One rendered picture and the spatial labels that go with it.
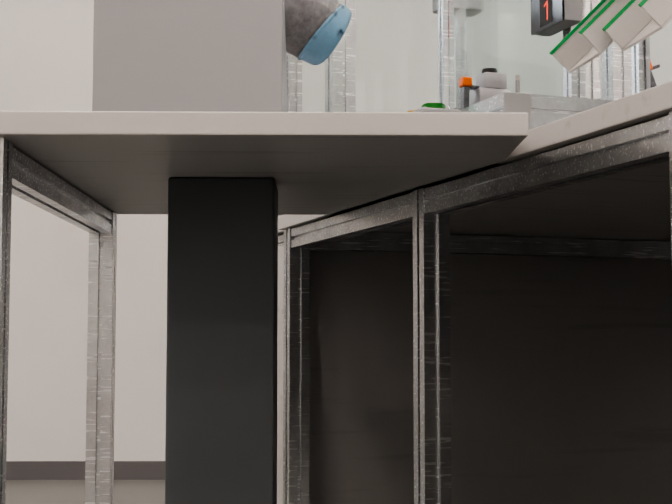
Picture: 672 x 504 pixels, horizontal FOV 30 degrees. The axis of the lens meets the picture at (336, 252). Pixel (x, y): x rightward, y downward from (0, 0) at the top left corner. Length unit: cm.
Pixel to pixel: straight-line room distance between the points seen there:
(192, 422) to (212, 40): 57
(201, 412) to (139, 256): 381
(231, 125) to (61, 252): 423
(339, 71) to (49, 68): 288
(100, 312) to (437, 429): 72
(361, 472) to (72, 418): 306
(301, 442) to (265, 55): 104
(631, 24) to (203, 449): 87
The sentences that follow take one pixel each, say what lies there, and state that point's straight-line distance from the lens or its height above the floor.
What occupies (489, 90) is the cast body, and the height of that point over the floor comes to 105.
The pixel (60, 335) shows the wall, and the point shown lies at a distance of 571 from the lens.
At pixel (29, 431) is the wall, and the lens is 575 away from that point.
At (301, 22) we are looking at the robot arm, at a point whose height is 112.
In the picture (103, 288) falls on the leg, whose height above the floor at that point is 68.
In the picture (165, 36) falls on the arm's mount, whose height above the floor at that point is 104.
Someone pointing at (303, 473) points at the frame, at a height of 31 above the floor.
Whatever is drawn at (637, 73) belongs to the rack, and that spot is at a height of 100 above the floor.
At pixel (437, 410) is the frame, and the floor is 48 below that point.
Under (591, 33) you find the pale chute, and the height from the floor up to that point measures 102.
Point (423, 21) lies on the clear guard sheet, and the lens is 358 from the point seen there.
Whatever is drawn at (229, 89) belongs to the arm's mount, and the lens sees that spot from 190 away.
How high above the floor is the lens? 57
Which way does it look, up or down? 4 degrees up
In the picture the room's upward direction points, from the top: straight up
